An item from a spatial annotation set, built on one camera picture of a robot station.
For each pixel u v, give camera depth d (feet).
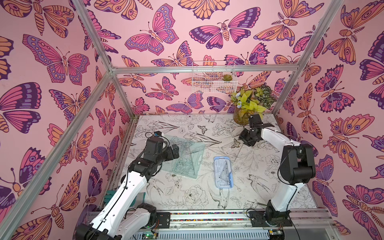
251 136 2.68
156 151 1.92
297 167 1.64
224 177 2.86
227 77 3.03
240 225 2.39
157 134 2.25
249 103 3.10
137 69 3.10
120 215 1.41
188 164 3.09
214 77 3.11
